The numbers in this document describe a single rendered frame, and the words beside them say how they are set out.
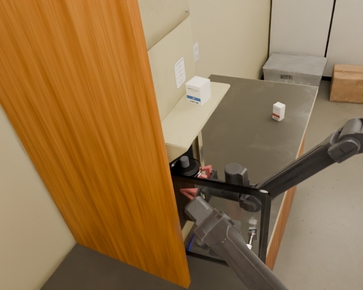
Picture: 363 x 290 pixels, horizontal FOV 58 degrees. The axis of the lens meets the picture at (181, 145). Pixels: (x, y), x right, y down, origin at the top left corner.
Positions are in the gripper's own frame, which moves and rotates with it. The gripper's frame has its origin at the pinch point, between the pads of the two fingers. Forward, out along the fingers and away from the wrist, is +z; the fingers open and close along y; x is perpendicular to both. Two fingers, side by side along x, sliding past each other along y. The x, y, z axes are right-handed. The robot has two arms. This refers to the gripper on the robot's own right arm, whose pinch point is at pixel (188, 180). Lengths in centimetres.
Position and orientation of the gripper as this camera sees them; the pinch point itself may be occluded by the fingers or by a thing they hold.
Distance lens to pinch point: 117.5
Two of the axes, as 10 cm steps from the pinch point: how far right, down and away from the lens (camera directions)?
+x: 1.7, 7.8, 6.1
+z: -8.9, -1.5, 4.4
